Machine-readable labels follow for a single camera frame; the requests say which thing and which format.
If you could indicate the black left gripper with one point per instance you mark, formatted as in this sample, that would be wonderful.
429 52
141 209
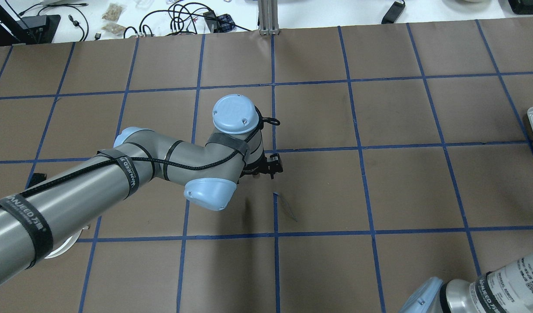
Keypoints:
254 170

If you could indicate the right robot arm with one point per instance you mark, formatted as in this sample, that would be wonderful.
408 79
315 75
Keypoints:
506 290

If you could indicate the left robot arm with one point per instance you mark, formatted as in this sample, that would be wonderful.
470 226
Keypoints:
36 221

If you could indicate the black power adapter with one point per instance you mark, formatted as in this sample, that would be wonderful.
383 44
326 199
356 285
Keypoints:
394 12

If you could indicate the black brake pad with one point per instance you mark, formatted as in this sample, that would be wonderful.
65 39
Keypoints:
38 178

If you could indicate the black monitor stand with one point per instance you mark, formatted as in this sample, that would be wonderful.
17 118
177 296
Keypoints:
29 30

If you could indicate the aluminium frame post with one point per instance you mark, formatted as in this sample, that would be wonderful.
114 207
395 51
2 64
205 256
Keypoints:
268 17

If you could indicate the white curved plastic bracket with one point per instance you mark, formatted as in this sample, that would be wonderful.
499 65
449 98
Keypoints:
65 246

